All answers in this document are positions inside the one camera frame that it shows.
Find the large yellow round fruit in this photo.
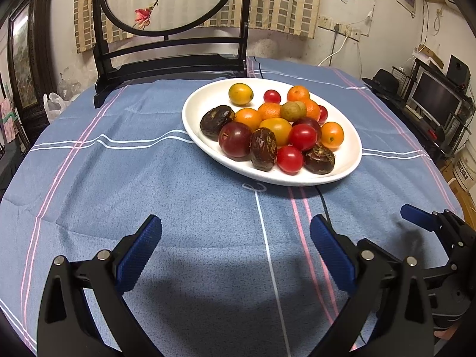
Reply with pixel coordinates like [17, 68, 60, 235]
[259, 118, 293, 147]

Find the medium mandarin orange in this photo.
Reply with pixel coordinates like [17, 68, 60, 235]
[257, 102, 282, 120]

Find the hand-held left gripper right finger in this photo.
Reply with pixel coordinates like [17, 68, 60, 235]
[309, 214, 436, 357]

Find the black speaker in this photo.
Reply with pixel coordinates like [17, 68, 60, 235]
[446, 55, 470, 86]

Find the large mandarin orange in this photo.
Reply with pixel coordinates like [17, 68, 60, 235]
[303, 99, 321, 121]

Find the clear plastic bag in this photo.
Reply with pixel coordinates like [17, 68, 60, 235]
[57, 73, 82, 99]

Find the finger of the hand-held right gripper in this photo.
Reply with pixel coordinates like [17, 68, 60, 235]
[400, 204, 476, 257]
[424, 262, 476, 298]

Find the small mandarin orange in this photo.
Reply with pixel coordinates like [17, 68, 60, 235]
[287, 85, 310, 103]

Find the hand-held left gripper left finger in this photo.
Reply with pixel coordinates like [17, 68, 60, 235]
[36, 214, 163, 357]

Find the blue striped tablecloth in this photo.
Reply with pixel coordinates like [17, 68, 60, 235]
[0, 56, 465, 357]

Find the printed cardboard box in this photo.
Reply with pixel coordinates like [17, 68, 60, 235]
[452, 149, 476, 194]

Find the thin black cable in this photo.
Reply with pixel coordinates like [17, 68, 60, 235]
[314, 185, 333, 227]

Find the computer monitor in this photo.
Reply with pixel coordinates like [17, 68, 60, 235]
[411, 71, 464, 127]

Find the black metal computer desk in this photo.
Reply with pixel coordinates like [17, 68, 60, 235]
[390, 56, 476, 164]

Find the white oval plate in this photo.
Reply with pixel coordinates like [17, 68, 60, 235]
[181, 77, 363, 187]

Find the white plastic bag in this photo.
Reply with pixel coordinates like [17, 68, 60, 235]
[43, 92, 71, 121]

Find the dark red plum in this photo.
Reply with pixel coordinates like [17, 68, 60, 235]
[292, 116, 322, 134]
[218, 121, 253, 159]

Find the yellow-green round fruit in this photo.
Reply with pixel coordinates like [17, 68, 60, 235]
[280, 101, 307, 123]

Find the wrinkled brown passion fruit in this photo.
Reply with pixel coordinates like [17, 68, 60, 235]
[304, 144, 335, 175]
[200, 105, 236, 138]
[249, 127, 278, 172]

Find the white power cable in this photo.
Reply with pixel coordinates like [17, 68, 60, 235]
[317, 33, 348, 68]

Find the smooth orange kumquat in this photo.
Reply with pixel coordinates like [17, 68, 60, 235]
[320, 121, 345, 151]
[234, 108, 263, 131]

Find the dark wooden framed painting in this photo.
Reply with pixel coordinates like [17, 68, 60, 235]
[7, 0, 56, 131]

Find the small yellow round fruit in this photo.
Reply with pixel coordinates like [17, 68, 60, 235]
[228, 83, 254, 105]

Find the black hat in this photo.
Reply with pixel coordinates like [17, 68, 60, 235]
[362, 69, 404, 101]

